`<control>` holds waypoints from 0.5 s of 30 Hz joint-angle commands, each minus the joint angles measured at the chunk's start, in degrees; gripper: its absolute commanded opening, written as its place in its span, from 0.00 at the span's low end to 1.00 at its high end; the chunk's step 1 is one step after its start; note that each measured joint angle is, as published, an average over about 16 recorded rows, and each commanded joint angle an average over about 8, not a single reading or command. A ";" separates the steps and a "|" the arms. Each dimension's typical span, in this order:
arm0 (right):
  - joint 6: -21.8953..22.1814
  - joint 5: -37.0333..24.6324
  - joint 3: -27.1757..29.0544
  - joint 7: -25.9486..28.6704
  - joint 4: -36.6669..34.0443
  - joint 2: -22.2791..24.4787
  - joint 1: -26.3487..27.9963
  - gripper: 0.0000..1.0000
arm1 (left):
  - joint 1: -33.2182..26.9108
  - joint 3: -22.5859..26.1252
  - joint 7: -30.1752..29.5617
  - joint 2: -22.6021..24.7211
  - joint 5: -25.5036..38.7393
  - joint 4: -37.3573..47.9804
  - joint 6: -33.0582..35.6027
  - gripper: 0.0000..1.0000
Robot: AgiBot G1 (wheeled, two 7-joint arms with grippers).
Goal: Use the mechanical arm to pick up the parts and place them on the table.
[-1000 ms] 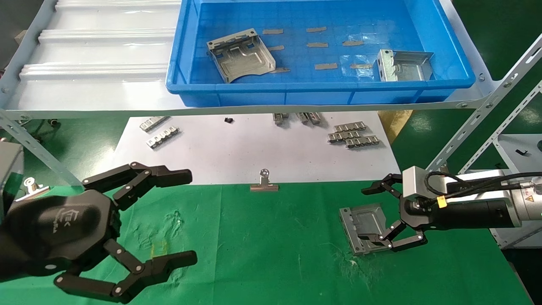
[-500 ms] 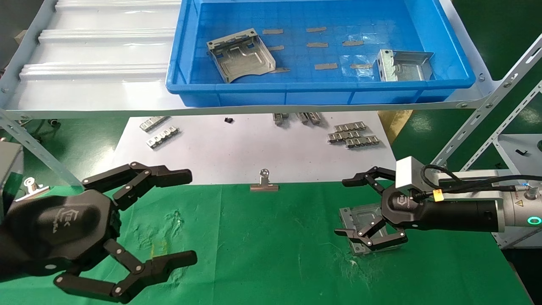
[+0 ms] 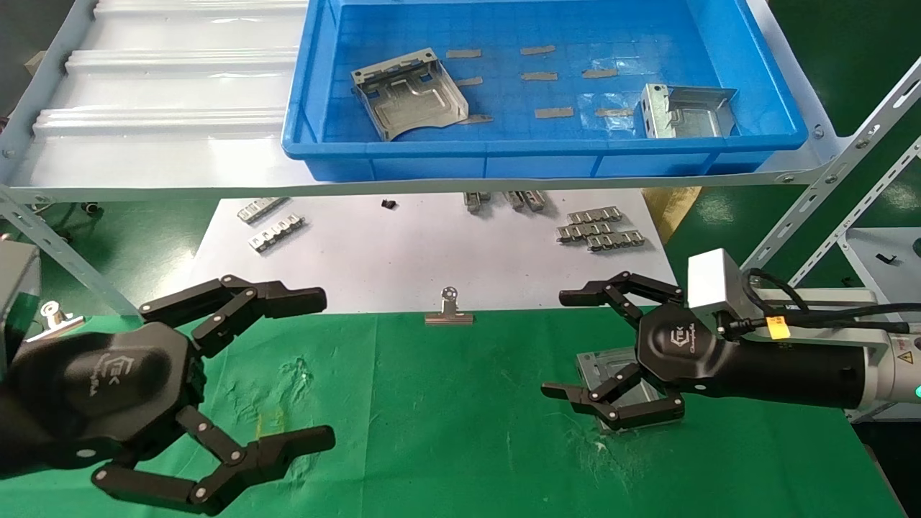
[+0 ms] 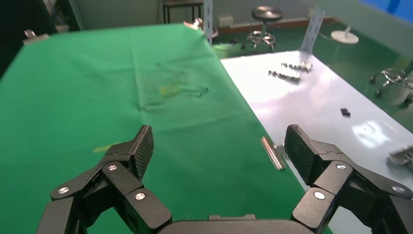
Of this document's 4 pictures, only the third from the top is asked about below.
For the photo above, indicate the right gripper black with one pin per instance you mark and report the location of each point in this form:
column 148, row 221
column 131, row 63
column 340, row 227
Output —
column 680, row 349

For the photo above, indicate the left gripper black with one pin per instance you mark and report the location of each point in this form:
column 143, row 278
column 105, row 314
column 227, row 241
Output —
column 101, row 381

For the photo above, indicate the stamped sheet metal bracket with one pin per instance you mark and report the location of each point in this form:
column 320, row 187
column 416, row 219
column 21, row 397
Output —
column 414, row 97
column 694, row 115
column 597, row 367

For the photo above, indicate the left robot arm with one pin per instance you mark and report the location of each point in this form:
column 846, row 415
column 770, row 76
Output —
column 7, row 446

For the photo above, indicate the small notched metal strip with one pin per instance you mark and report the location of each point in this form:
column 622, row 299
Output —
column 277, row 234
column 515, row 200
column 594, row 215
column 616, row 241
column 534, row 201
column 260, row 210
column 473, row 201
column 584, row 231

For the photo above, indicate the silver binder clip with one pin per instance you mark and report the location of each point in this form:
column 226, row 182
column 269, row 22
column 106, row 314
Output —
column 54, row 320
column 449, row 316

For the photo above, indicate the large blue plastic bin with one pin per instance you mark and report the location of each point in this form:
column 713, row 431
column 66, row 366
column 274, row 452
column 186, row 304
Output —
column 504, row 160

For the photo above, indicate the grey tape strip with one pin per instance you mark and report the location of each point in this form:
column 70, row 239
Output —
column 600, row 73
column 469, row 82
column 478, row 119
column 538, row 50
column 614, row 112
column 540, row 75
column 463, row 53
column 554, row 113

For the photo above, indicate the black caster wheel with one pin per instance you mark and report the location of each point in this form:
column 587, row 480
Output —
column 92, row 209

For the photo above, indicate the white low rack shelf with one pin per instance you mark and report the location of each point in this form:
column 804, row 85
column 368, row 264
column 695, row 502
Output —
column 881, row 277

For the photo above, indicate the grey white rack shelf board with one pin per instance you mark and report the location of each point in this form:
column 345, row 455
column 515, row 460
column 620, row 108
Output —
column 144, row 86

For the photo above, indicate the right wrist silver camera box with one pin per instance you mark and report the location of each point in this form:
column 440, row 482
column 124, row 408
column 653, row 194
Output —
column 712, row 280

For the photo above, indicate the perforated grey rack post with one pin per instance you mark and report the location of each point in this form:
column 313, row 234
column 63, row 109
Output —
column 827, row 176
column 65, row 255
column 856, row 219

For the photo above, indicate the left wrist grey camera box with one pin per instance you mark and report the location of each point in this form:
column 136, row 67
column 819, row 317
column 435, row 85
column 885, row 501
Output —
column 14, row 288

